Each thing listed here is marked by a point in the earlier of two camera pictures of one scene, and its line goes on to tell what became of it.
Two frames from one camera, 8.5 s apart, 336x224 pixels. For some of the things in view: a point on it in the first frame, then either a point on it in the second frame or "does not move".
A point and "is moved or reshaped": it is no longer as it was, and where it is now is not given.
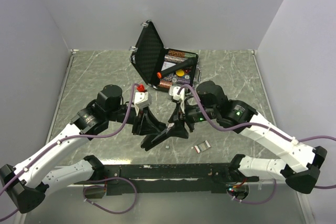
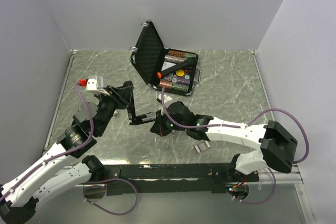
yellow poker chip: [180, 72] does not move
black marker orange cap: [188, 63] does not move
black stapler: [151, 141] is moved or reshaped
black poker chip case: [164, 68] does not move
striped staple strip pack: [202, 146] does not move
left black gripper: [149, 124] -> [122, 94]
